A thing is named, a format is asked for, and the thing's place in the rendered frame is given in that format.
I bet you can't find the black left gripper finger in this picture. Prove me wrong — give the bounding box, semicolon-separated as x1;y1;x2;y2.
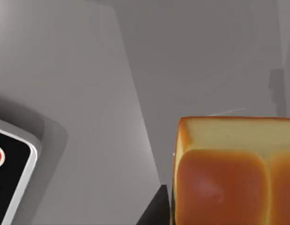
136;184;174;225

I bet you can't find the brown bread loaf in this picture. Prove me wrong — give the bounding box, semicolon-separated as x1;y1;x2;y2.
170;116;290;225

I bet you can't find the black and silver remote control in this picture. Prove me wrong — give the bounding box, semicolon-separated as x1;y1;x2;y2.
0;117;42;225

